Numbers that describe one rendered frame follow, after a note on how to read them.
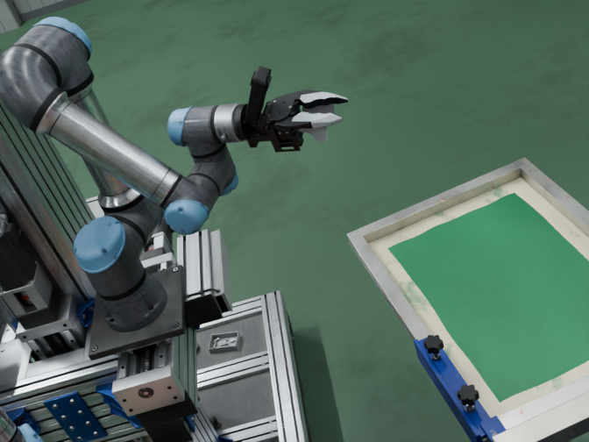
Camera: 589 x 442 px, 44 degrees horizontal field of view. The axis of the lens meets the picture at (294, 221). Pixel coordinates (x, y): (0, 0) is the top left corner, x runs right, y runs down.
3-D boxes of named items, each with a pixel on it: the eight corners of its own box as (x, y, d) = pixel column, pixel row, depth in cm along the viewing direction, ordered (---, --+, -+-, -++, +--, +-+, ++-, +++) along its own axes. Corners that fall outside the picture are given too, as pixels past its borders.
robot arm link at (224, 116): (222, 96, 145) (209, 124, 140) (243, 95, 143) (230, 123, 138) (235, 124, 150) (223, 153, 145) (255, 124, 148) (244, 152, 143)
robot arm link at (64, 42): (109, 258, 172) (-11, 49, 140) (136, 216, 183) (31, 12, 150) (152, 258, 168) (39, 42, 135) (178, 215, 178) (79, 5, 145)
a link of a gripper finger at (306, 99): (353, 110, 141) (308, 118, 144) (346, 85, 137) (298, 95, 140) (353, 119, 139) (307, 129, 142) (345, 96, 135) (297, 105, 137)
